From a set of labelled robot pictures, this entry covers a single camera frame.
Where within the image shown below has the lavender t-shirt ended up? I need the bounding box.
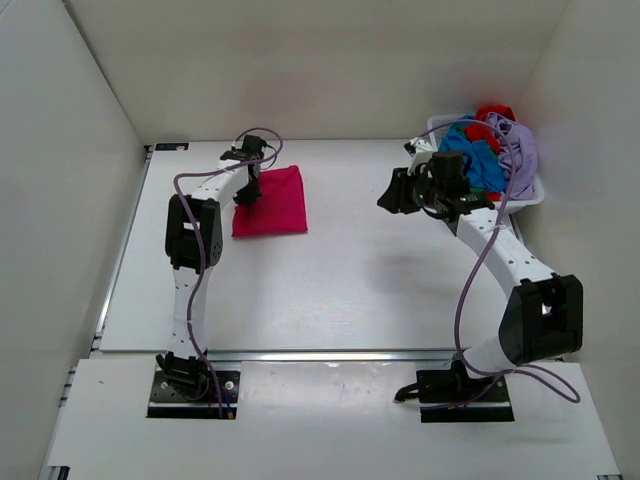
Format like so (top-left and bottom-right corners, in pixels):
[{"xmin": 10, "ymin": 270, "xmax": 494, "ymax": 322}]
[{"xmin": 487, "ymin": 113, "xmax": 539, "ymax": 201}]

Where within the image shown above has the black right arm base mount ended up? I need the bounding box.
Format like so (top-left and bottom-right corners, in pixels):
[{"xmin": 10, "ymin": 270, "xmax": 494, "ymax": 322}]
[{"xmin": 393, "ymin": 352, "xmax": 515, "ymax": 424}]

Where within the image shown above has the aluminium left side rail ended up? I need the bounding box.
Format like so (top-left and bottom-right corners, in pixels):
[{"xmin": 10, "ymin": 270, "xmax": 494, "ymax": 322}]
[{"xmin": 90, "ymin": 144, "xmax": 155, "ymax": 351}]

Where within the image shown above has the red t-shirt in basket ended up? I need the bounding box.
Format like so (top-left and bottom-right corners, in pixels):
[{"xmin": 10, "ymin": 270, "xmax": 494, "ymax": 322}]
[{"xmin": 464, "ymin": 104, "xmax": 516, "ymax": 154}]

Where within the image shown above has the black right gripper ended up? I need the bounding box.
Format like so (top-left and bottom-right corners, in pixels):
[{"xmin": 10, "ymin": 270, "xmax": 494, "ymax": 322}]
[{"xmin": 378, "ymin": 166, "xmax": 444, "ymax": 216}]

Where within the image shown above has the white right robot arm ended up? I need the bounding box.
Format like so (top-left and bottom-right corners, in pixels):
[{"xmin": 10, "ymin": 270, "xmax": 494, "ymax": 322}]
[{"xmin": 377, "ymin": 152, "xmax": 584, "ymax": 401}]

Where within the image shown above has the crimson red t-shirt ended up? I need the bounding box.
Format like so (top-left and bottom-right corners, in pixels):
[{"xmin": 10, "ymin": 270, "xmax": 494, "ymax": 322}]
[{"xmin": 232, "ymin": 165, "xmax": 308, "ymax": 239}]

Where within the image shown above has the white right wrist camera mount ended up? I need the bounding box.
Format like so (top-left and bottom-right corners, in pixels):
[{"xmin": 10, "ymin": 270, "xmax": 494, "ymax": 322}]
[{"xmin": 403, "ymin": 137, "xmax": 438, "ymax": 175}]

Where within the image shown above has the white plastic laundry basket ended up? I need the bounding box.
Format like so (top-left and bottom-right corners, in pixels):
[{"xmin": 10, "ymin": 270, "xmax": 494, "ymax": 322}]
[{"xmin": 427, "ymin": 113, "xmax": 546, "ymax": 217}]

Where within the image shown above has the blue t-shirt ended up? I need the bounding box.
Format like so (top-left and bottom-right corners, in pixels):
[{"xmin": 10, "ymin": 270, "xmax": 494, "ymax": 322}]
[{"xmin": 438, "ymin": 122, "xmax": 507, "ymax": 193}]

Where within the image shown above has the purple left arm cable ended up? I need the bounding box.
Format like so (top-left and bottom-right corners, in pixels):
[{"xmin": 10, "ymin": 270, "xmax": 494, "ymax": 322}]
[{"xmin": 172, "ymin": 127, "xmax": 284, "ymax": 419}]

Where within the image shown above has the aluminium table edge rail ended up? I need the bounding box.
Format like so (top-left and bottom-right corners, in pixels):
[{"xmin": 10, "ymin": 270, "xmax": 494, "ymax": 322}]
[{"xmin": 89, "ymin": 348, "xmax": 561, "ymax": 365}]

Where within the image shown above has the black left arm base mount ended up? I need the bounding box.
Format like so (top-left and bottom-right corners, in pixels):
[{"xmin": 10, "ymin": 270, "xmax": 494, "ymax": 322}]
[{"xmin": 146, "ymin": 358, "xmax": 241, "ymax": 420}]

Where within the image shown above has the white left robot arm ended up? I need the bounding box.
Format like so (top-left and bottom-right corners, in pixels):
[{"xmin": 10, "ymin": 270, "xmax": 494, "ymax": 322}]
[{"xmin": 157, "ymin": 134, "xmax": 269, "ymax": 398}]

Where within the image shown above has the dark label sticker on table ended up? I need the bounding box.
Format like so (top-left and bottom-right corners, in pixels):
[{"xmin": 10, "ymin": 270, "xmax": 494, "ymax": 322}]
[{"xmin": 154, "ymin": 142, "xmax": 189, "ymax": 151}]

